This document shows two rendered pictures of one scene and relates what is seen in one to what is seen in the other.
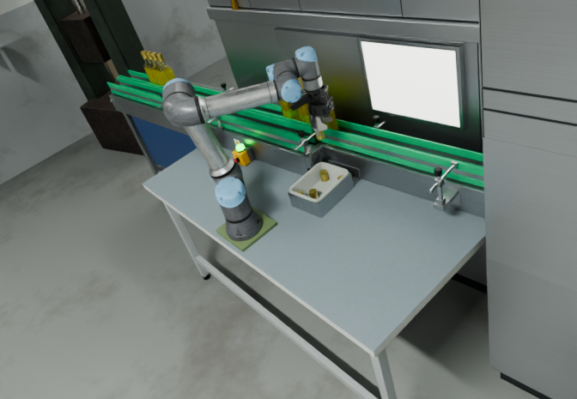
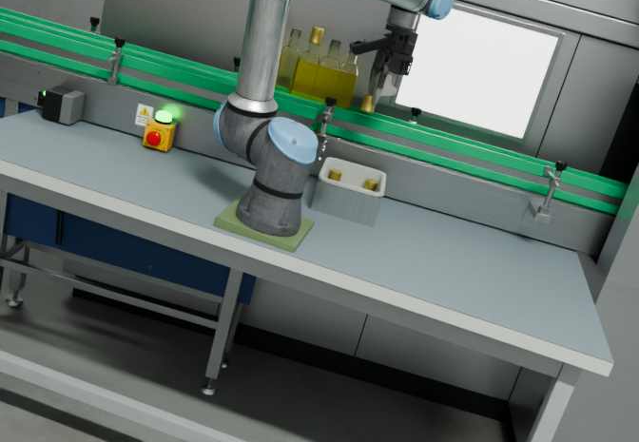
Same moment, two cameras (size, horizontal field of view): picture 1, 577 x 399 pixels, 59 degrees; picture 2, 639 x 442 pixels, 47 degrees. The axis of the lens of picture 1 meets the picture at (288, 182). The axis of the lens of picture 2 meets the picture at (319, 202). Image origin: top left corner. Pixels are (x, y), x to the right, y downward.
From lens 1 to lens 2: 1.68 m
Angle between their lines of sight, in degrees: 48
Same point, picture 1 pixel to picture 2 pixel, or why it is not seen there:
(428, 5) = not seen: outside the picture
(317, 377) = not seen: outside the picture
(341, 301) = (513, 314)
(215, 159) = (272, 79)
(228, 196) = (307, 142)
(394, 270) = (532, 285)
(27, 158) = not seen: outside the picture
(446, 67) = (537, 56)
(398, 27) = not seen: outside the picture
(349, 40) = not seen: outside the picture
